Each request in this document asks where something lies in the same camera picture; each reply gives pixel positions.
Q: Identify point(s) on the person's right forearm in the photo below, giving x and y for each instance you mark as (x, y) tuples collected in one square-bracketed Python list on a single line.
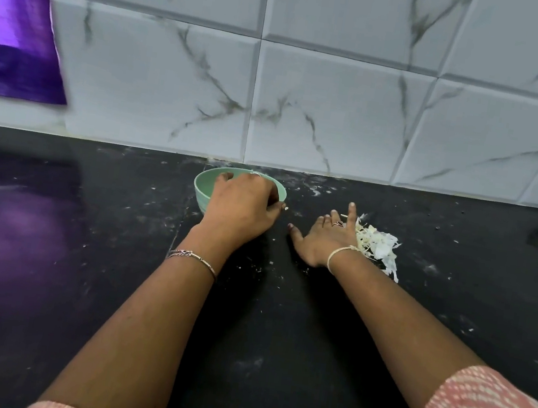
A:
[(393, 314)]

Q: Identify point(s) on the mint green bowl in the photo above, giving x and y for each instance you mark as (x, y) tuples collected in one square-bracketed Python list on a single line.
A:
[(204, 184)]

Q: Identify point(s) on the person's left hand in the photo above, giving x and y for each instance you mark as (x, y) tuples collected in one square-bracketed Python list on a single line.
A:
[(238, 209)]

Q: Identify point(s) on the pile of white garlic peels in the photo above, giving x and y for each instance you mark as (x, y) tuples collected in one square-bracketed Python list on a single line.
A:
[(379, 245)]

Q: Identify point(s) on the person's left forearm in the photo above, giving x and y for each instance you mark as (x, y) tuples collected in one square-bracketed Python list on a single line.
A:
[(135, 337)]

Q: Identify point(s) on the person's right hand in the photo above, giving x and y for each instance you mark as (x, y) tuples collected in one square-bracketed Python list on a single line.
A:
[(324, 241)]

